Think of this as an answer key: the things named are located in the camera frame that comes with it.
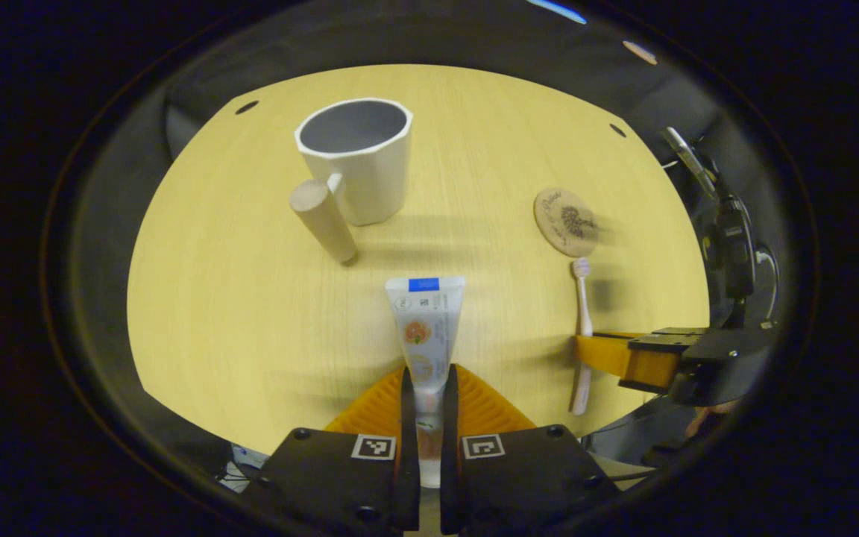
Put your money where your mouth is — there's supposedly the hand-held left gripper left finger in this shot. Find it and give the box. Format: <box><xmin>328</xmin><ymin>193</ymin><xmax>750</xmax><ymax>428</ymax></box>
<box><xmin>239</xmin><ymin>364</ymin><xmax>421</xmax><ymax>536</ymax></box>

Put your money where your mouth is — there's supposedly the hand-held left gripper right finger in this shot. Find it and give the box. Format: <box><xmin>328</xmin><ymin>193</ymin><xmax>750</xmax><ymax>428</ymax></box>
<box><xmin>440</xmin><ymin>363</ymin><xmax>622</xmax><ymax>536</ymax></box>

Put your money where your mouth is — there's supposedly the pink toothbrush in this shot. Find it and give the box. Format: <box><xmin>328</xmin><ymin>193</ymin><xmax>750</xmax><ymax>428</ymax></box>
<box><xmin>568</xmin><ymin>257</ymin><xmax>594</xmax><ymax>416</ymax></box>

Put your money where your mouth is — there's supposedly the white toothpaste tube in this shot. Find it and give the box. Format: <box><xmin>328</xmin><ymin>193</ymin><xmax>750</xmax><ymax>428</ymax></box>
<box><xmin>385</xmin><ymin>276</ymin><xmax>468</xmax><ymax>489</ymax></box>

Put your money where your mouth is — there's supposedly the round wooden coaster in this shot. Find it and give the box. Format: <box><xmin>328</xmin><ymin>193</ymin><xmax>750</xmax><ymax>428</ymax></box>
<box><xmin>533</xmin><ymin>187</ymin><xmax>600</xmax><ymax>258</ymax></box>

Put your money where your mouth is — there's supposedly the white cup with wooden handle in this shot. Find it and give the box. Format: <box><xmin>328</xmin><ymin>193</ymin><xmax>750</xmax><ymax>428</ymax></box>
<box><xmin>289</xmin><ymin>97</ymin><xmax>414</xmax><ymax>267</ymax></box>

